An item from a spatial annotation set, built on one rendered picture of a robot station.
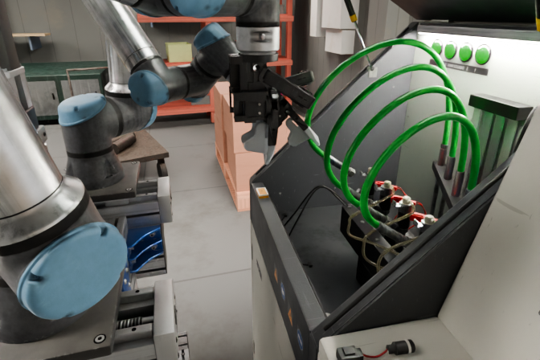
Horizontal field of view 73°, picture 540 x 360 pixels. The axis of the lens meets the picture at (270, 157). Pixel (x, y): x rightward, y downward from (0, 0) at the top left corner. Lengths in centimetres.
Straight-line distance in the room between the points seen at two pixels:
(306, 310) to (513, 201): 40
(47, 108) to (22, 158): 554
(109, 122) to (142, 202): 24
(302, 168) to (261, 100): 62
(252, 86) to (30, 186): 38
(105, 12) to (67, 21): 678
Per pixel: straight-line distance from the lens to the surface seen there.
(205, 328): 205
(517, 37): 96
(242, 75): 65
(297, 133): 83
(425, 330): 72
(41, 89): 592
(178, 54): 517
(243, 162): 280
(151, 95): 78
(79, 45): 765
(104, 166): 107
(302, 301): 76
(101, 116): 104
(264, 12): 63
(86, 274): 47
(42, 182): 44
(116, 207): 110
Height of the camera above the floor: 147
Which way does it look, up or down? 22 degrees down
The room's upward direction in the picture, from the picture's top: straight up
